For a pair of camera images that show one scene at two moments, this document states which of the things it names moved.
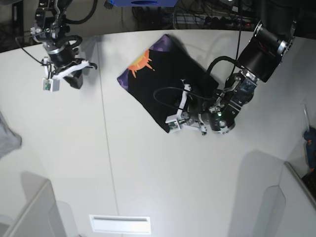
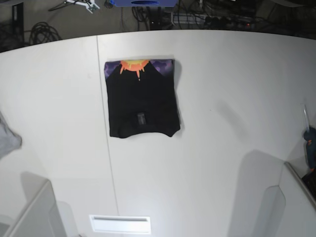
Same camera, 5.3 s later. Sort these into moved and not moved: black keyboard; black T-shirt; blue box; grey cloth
Moved: black T-shirt
Not moved: blue box; grey cloth; black keyboard
